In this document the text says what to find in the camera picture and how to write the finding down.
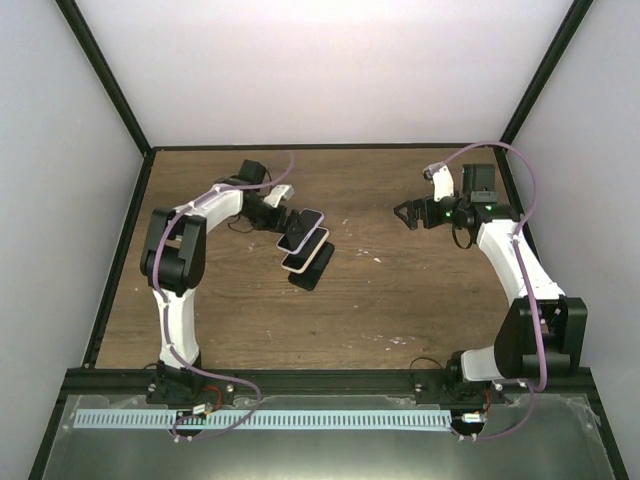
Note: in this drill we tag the lilac phone case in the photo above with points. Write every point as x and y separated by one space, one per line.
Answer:
320 216

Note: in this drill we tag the clear plastic sheet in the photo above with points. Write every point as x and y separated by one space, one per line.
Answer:
547 437

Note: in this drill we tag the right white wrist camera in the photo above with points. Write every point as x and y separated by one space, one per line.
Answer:
439 176

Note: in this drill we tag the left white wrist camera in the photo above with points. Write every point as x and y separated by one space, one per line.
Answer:
280 193

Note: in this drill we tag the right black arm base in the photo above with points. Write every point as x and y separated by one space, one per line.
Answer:
438 382

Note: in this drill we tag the light blue slotted strip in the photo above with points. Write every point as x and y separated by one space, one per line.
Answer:
404 420

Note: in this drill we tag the black front frame rail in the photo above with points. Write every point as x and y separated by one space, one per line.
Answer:
84 381

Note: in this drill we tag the black phone on table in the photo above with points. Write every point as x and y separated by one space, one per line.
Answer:
309 278

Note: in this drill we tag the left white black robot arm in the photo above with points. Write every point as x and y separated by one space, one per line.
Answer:
174 254

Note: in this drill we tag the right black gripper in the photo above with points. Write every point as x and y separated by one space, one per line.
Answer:
414 214

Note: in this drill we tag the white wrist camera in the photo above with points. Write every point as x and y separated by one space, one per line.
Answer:
439 176
280 193

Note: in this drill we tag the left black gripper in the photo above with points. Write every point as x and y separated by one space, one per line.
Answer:
274 223

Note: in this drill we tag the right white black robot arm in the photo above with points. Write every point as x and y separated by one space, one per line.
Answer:
542 334

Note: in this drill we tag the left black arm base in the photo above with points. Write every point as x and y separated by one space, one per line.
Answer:
183 387

